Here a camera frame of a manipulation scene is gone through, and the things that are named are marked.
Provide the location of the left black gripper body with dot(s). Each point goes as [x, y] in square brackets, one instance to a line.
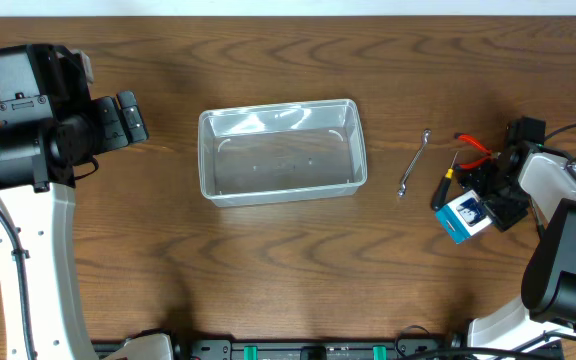
[105, 135]

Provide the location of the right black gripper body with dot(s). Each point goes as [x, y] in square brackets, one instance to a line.
[503, 208]

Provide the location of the blue white cardboard box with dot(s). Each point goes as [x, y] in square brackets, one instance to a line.
[463, 217]

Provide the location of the red-handled pliers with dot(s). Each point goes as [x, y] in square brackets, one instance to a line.
[487, 155]

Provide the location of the black yellow screwdriver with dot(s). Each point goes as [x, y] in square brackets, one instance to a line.
[439, 197]

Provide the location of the silver double-ended wrench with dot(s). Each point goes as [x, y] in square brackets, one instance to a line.
[426, 134]

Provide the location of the clear plastic container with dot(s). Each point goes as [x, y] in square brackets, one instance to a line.
[278, 153]

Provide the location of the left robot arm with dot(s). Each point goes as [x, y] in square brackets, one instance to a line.
[49, 125]

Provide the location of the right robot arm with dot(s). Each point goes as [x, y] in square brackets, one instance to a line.
[527, 176]

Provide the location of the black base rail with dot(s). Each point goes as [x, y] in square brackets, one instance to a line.
[227, 350]

